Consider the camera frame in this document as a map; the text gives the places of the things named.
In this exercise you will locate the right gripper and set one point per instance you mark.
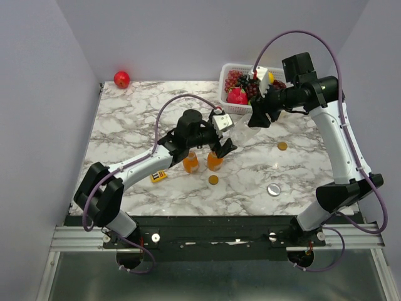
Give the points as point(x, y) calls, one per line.
point(260, 106)

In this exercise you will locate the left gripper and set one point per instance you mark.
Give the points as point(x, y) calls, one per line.
point(220, 151)

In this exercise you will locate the gold bottle cap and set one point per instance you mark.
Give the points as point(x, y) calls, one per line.
point(282, 146)
point(213, 179)

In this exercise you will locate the silver jar lid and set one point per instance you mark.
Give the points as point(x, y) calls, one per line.
point(273, 189)

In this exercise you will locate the clear glass jar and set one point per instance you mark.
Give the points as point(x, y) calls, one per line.
point(241, 133)

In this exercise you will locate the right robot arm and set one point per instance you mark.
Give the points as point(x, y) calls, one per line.
point(323, 100)

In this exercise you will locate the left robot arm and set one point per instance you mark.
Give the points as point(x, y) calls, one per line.
point(100, 192)

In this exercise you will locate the orange juice bottle right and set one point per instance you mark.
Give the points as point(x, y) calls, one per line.
point(213, 162)

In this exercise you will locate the orange juice bottle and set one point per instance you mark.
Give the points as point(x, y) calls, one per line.
point(213, 162)
point(191, 163)

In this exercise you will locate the orange juice bottle left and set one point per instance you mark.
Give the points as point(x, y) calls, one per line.
point(191, 163)

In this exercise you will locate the dark red grape bunch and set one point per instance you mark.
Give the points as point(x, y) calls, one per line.
point(279, 84)

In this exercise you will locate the red dragon fruit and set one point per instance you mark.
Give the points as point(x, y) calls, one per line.
point(238, 96)

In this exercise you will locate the black grape bunch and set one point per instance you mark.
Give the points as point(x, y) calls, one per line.
point(244, 81)

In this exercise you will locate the light red grape bunch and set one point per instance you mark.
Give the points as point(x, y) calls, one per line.
point(232, 80)

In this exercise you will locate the white plastic fruit basket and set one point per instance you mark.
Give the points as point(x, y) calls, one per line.
point(228, 107)

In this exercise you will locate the yellow candy packet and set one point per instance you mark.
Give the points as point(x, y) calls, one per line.
point(158, 176)

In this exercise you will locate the red apple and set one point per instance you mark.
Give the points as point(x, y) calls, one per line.
point(121, 79)

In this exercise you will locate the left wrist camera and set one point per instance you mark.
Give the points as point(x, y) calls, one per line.
point(222, 123)

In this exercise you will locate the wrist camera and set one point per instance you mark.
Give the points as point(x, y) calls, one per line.
point(260, 75)
point(222, 123)

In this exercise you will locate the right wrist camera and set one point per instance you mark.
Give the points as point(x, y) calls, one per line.
point(260, 75)

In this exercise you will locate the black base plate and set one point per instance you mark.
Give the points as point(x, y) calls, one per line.
point(218, 238)

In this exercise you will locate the aluminium rail frame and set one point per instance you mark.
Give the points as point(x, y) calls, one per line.
point(75, 239)

